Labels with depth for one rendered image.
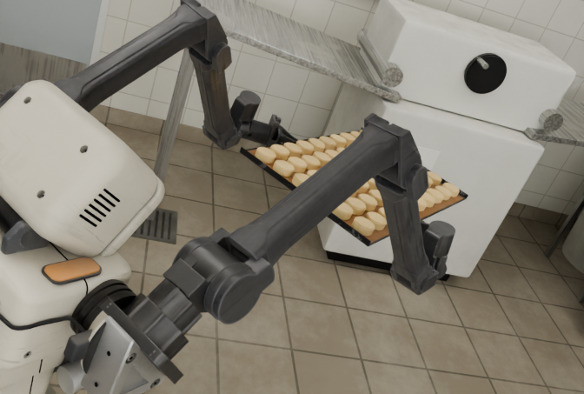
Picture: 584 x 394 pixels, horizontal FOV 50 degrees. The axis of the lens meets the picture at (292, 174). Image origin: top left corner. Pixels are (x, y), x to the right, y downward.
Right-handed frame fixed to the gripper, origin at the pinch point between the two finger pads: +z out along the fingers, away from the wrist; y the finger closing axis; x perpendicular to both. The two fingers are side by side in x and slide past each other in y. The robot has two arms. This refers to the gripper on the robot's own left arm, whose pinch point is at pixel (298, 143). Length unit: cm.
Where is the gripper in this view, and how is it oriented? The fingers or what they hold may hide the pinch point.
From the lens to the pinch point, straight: 171.3
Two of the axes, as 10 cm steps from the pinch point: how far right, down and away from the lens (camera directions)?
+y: -3.5, 8.3, 4.3
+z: 9.3, 2.6, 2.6
